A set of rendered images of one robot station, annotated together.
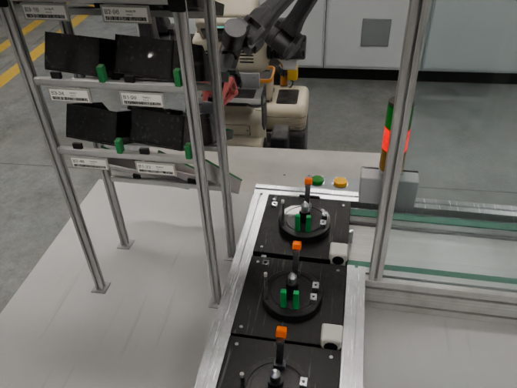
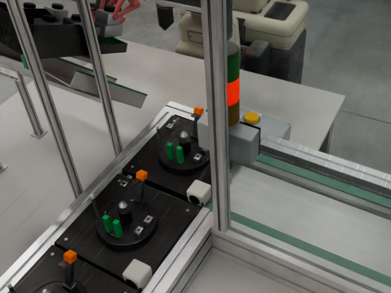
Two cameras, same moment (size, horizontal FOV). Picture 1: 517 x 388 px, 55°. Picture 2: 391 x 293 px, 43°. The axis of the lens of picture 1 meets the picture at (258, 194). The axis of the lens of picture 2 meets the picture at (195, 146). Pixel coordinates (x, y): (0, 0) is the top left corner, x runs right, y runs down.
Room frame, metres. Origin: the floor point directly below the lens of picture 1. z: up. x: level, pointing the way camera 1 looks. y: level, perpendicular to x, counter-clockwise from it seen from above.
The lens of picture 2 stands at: (0.16, -0.49, 1.88)
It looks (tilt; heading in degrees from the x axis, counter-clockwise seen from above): 44 degrees down; 22
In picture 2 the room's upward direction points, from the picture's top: 5 degrees counter-clockwise
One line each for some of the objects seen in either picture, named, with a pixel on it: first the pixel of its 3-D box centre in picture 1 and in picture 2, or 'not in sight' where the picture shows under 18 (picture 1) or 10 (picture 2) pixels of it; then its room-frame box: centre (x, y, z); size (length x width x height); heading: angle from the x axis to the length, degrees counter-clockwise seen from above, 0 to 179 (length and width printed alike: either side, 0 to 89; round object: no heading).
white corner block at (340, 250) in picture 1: (338, 254); (199, 193); (0.89, -0.20, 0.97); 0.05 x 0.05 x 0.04; 78
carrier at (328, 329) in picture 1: (292, 285); (124, 213); (0.76, -0.07, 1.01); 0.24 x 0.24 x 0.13; 78
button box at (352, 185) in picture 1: (339, 191); not in sight; (1.20, -0.25, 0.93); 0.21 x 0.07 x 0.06; 78
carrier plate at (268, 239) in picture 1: (304, 227); (186, 157); (1.01, -0.12, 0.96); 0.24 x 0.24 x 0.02; 78
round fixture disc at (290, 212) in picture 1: (304, 222); (185, 152); (1.01, -0.12, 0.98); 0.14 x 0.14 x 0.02
